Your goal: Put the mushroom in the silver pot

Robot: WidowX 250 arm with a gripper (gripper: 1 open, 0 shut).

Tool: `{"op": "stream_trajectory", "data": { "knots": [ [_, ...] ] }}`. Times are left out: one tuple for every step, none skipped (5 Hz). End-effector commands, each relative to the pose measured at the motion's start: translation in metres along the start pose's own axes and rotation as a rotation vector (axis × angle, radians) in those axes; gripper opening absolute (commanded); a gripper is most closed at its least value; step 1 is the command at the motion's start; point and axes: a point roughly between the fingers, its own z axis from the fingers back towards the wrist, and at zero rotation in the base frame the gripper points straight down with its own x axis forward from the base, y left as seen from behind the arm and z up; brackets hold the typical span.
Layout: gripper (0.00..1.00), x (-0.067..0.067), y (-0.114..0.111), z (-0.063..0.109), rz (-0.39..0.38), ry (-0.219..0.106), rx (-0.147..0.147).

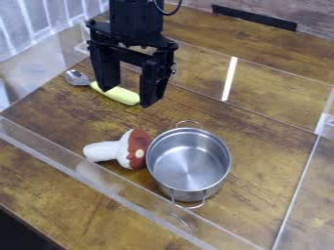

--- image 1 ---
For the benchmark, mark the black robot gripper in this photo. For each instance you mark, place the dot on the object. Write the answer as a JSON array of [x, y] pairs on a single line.
[[135, 25]]

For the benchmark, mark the silver metal pot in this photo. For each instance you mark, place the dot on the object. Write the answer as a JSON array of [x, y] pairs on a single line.
[[189, 161]]

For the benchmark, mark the black strip on table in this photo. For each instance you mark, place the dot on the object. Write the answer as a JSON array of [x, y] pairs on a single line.
[[249, 16]]

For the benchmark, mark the clear acrylic front barrier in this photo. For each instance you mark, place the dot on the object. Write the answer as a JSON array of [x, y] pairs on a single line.
[[185, 223]]

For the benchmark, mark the clear acrylic barrier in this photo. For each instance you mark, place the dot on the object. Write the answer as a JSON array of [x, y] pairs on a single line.
[[185, 223], [308, 227]]

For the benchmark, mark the clear acrylic right barrier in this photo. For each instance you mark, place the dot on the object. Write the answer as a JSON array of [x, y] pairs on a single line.
[[308, 227]]

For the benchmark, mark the clear acrylic triangle bracket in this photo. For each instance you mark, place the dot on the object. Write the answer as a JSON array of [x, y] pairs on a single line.
[[82, 47]]

